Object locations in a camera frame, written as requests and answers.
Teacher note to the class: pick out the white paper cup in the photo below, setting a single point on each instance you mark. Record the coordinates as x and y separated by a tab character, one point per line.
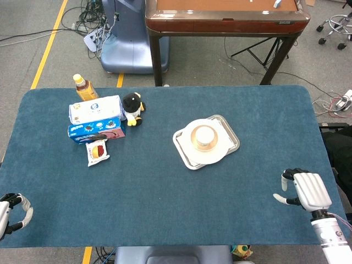
204	134

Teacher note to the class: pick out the beige bowl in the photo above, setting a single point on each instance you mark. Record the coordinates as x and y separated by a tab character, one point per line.
193	138

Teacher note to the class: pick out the blue Oreo cookie box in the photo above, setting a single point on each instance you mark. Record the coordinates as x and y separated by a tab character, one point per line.
93	132

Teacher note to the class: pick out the black bag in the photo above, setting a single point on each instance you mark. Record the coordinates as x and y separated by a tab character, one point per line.
339	154

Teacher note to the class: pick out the small white snack packet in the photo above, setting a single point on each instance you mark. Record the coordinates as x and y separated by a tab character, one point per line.
96	152

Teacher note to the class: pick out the blue table cloth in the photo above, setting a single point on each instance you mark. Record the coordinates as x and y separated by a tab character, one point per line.
165	198

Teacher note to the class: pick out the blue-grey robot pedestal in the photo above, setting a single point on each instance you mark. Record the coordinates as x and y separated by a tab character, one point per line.
129	41

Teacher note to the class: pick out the white round plate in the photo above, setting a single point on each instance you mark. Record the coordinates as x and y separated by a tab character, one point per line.
203	156

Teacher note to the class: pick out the chrome office chair base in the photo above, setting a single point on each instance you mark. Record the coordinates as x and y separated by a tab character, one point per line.
336	22

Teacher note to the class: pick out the yellow-capped tea bottle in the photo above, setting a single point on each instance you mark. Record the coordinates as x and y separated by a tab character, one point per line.
85	89

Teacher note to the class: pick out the white power strip with plugs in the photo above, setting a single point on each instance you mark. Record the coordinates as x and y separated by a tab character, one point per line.
345	100

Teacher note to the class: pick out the yellow bottle under table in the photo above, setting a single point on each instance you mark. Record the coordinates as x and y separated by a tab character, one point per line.
242	250

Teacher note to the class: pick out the blue-grey robot body base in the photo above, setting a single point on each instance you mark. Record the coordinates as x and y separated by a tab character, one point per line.
170	254

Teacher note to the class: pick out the brown mahjong table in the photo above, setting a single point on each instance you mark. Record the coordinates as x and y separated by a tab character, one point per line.
225	24

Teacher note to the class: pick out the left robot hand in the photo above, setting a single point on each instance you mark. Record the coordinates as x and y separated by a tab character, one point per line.
2	210

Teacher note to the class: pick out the white blue snack box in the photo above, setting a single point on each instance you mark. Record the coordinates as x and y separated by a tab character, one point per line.
93	110

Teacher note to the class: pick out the silver metal tray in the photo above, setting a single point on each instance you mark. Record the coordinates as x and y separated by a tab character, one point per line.
232	140

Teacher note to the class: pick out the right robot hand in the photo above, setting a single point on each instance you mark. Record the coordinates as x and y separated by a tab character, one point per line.
312	189

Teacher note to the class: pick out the black penguin plush toy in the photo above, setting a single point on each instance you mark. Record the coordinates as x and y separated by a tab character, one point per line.
132	105

